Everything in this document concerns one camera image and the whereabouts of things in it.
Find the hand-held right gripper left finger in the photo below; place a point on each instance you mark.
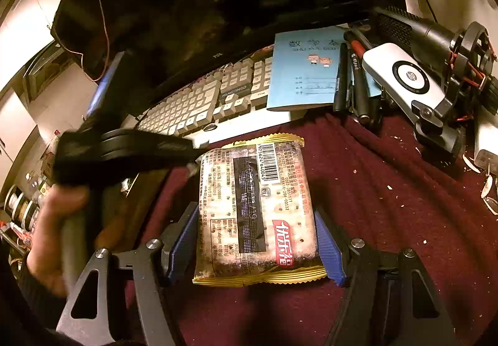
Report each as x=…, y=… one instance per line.
x=183, y=243

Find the dark red cloth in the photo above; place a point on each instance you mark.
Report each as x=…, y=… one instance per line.
x=389, y=213

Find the blue notebook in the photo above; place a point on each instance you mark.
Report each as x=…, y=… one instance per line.
x=303, y=69

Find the yellow-edged cracker packet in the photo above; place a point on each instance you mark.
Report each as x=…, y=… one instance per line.
x=256, y=213

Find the person's left forearm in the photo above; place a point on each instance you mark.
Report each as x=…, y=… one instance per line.
x=23, y=311

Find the white webcam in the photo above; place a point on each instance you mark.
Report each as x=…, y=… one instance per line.
x=400, y=73

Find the person's left hand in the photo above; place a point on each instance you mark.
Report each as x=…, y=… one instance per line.
x=46, y=244

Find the white power adapter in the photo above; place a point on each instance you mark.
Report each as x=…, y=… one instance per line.
x=488, y=143

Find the black red-banded marker pen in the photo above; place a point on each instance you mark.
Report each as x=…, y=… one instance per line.
x=360, y=89

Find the beige computer keyboard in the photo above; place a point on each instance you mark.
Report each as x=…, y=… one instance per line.
x=194, y=108

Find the white cabinet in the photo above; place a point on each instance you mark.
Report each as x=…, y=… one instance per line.
x=58, y=104

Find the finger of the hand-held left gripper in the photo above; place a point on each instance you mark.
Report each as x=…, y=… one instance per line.
x=155, y=147

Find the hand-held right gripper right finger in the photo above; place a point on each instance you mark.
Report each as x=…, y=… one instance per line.
x=330, y=248

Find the black microphone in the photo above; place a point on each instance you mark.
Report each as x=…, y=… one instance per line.
x=408, y=26

